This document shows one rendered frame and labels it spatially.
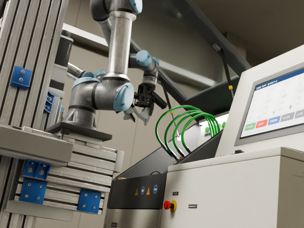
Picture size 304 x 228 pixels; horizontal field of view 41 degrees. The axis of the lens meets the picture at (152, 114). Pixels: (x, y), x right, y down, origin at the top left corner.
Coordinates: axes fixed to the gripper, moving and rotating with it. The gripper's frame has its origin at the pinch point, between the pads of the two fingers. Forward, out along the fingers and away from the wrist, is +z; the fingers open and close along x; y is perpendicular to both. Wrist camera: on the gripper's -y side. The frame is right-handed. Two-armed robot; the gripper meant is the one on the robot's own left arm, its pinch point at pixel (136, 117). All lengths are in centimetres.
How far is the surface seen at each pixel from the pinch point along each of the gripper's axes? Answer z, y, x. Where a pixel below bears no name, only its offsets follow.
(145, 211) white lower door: 47, 37, 20
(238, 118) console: 39, -17, 50
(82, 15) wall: -142, -75, -104
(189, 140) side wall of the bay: 25.3, -34.2, -26.1
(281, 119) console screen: 52, -11, 78
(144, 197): 41, 32, 18
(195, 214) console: 60, 37, 61
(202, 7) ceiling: -87, -183, -86
